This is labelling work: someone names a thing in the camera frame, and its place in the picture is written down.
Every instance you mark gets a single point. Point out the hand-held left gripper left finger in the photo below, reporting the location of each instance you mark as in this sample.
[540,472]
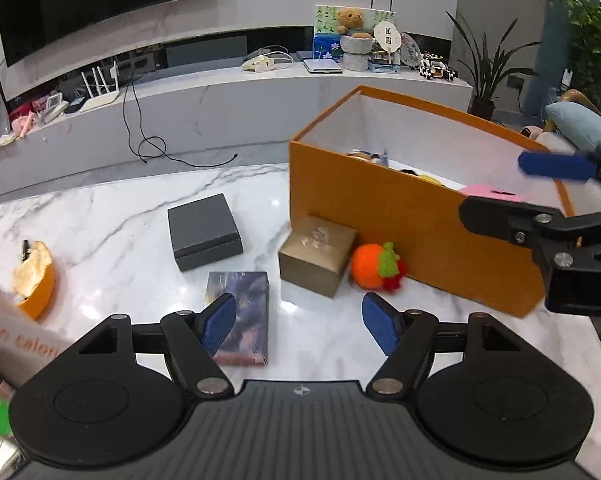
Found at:
[218,325]

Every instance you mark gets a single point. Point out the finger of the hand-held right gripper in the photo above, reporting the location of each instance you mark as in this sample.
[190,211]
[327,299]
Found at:
[555,166]
[505,222]

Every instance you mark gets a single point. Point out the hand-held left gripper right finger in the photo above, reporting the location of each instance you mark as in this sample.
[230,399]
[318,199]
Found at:
[380,322]

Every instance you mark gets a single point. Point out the dark illustrated card box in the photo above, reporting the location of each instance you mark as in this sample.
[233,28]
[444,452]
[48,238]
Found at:
[248,315]

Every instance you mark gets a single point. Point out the pink snap wallet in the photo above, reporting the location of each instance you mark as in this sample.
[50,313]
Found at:
[485,191]

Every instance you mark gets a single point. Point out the orange storage box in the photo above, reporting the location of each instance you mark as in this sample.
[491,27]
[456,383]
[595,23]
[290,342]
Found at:
[430,240]

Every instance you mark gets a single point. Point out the wooden armchair with grey cushion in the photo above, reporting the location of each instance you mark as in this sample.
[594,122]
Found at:
[555,140]

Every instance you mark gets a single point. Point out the light blue pillow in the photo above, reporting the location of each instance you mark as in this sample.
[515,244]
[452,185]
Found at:
[585,125]

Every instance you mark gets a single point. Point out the crochet orange and strawberry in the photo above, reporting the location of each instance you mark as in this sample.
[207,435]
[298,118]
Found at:
[373,265]

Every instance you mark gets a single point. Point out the gold-brown gift box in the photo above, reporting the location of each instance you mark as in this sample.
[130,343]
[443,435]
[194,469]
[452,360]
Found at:
[315,255]

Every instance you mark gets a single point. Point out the potted plant with long leaves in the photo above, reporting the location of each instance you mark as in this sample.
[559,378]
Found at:
[482,105]

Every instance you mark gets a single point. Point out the black gift box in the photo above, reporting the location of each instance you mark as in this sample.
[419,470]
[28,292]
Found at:
[203,227]

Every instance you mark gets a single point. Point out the tall green leafy plant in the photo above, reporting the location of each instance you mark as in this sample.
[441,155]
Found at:
[595,30]

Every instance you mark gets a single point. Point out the black and white checkered toy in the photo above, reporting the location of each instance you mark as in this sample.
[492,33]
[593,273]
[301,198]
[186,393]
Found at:
[438,69]

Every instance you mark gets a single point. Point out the decorated glass plate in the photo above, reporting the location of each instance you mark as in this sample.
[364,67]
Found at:
[410,50]

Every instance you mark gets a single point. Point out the orange peel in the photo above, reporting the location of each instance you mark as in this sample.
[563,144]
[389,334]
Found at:
[33,277]

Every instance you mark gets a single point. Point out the white carton with orange lettering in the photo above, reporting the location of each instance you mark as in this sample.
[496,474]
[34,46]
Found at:
[10,330]

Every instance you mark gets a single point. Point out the round white hand fan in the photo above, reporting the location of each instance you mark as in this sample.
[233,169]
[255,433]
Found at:
[386,35]

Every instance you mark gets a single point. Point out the grey crochet baskets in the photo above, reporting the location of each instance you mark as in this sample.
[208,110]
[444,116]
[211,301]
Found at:
[356,52]

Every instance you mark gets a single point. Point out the flat white device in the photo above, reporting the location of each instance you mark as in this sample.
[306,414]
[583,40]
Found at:
[323,66]

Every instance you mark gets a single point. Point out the brown teddy bear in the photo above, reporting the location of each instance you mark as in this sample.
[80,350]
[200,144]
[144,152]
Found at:
[351,21]

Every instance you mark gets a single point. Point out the white router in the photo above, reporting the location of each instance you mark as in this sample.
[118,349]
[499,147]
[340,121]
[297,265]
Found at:
[100,95]

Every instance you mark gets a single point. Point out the painted flower picture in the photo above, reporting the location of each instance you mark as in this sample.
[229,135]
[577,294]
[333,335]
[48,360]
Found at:
[325,35]

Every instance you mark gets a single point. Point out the pile of pink stationery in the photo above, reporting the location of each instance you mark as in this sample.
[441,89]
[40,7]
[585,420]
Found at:
[35,112]

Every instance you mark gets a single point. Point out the black television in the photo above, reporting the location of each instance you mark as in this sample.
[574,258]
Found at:
[105,0]

